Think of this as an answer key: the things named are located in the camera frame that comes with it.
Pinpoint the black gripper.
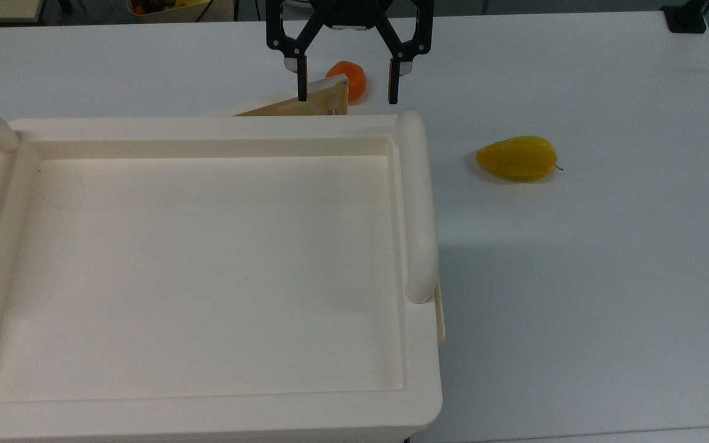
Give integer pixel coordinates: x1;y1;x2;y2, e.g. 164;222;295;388
266;0;435;105

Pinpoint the orange tangerine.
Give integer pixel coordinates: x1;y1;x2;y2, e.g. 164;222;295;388
325;60;367;104

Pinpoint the bowl of fruit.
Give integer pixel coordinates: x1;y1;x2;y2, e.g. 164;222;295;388
126;0;236;23

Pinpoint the yellow starfruit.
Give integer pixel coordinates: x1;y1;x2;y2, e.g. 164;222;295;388
475;135;564;183

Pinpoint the cream plastic tray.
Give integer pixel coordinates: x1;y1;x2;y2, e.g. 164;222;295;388
0;110;447;443

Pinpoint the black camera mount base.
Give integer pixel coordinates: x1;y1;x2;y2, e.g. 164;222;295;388
662;0;708;34

